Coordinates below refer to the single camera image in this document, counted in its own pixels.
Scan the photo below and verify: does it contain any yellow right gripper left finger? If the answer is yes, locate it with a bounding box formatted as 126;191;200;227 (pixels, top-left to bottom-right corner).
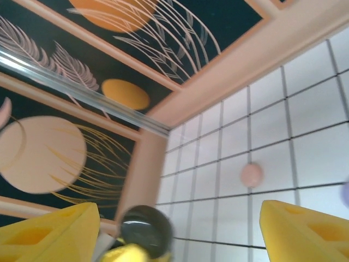
0;201;101;262

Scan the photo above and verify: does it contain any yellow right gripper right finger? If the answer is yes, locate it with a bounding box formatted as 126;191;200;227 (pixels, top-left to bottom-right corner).
258;200;349;262

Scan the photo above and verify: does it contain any black earbud charging case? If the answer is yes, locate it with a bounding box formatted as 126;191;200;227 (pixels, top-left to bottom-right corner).
119;204;175;260

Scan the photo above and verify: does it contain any pink earbud charging case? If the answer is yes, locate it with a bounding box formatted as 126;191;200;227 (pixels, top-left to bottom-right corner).
239;162;264;188

